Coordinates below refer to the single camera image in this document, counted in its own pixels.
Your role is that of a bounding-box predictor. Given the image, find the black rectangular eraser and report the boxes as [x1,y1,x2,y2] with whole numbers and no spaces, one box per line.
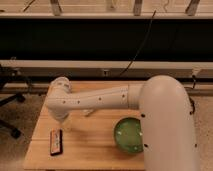
[50,129,63,156]

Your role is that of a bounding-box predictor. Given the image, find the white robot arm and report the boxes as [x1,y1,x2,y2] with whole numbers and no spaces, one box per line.
[45,75,200,171]

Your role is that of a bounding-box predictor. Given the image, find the white plastic bottle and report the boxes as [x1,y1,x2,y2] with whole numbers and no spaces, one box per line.
[83,109,94,117]

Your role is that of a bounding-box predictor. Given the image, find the white paper cup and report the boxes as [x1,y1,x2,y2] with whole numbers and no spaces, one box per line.
[52,77,71,89]

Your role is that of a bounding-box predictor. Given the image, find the green bowl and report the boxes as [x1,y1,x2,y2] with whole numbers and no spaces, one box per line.
[113,117,143,154]

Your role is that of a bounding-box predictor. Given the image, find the black office chair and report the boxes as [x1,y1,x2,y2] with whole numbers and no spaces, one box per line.
[0,64,25,139]

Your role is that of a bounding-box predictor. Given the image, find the black hanging cable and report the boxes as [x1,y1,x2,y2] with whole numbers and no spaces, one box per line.
[119,9,157,77]

